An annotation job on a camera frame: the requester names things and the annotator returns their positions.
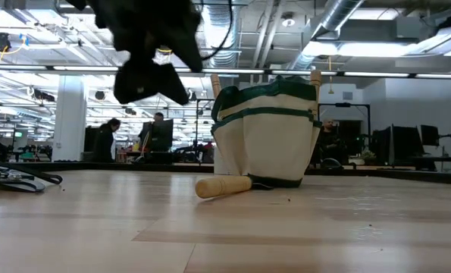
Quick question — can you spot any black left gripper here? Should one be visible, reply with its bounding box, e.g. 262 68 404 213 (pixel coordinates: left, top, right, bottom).
88 0 204 106

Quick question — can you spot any steel trowel with wooden handle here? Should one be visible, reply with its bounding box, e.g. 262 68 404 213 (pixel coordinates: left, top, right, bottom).
194 174 275 199
209 74 223 100

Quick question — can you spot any beige green canvas gardening bag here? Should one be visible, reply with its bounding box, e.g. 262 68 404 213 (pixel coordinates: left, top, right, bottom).
210 74 324 189

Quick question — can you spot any narrow steel trowel wooden handle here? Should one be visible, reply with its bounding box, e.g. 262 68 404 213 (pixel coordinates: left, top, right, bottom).
310 69 324 121

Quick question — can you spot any black computer monitor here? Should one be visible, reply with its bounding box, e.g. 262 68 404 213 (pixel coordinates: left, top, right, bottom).
421 124 440 147
391 124 426 162
371 127 393 165
141 118 174 149

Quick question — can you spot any black cabinet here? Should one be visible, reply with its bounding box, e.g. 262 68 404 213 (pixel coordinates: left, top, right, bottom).
83 126 106 163

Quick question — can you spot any white column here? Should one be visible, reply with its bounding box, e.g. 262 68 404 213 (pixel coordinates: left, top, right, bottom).
52 74 88 163

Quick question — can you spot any black beam with light strips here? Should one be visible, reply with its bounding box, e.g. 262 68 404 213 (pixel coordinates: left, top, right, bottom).
0 63 451 80

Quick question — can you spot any white box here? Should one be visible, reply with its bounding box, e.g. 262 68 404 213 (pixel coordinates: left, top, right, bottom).
213 146 228 176

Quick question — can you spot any small green potted plant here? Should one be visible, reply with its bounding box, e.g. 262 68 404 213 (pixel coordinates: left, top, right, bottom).
360 150 377 165

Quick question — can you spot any black station frame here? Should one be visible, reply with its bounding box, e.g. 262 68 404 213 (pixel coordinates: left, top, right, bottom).
194 97 226 152
316 102 371 152

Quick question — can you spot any silver spiral air duct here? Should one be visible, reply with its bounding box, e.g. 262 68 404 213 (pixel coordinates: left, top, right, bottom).
198 0 243 100
285 0 366 73

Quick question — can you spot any black ceiling cable reel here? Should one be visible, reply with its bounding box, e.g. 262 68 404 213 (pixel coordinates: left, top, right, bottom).
0 32 13 53

